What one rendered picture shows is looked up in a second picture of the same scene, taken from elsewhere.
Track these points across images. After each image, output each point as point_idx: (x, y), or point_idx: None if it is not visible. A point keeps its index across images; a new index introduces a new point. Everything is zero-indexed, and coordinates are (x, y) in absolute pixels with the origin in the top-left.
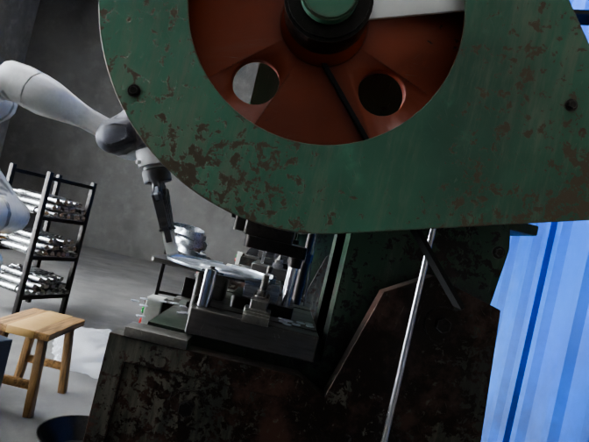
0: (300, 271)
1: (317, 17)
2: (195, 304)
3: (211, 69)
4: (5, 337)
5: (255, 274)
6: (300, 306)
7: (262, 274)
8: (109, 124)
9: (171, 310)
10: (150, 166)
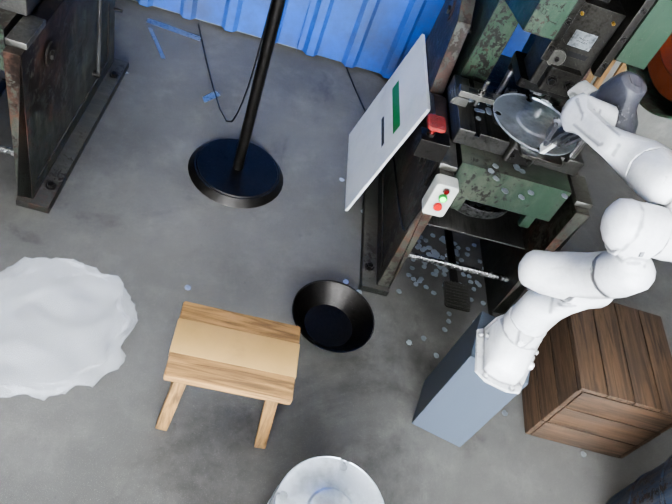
0: (282, 8)
1: None
2: (573, 159)
3: None
4: (482, 316)
5: (507, 99)
6: (460, 81)
7: (505, 95)
8: (637, 126)
9: (518, 176)
10: None
